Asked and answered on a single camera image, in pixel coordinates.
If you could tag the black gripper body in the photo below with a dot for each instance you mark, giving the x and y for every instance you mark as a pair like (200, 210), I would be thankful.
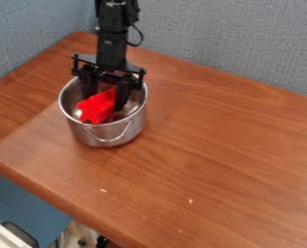
(108, 65)

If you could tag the white striped object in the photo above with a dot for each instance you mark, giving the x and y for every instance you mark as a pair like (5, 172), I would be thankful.
(13, 237)

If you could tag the red cross-shaped block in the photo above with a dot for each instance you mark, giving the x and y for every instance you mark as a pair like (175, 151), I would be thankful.
(96, 108)

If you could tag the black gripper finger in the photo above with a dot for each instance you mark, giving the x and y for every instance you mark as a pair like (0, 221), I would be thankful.
(88, 85)
(123, 91)

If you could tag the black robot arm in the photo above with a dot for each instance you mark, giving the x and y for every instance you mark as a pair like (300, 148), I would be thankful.
(117, 16)

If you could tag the metal pot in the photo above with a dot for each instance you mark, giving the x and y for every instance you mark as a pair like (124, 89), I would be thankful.
(124, 125)

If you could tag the wooden table leg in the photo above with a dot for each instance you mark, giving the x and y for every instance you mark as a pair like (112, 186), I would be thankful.
(77, 236)

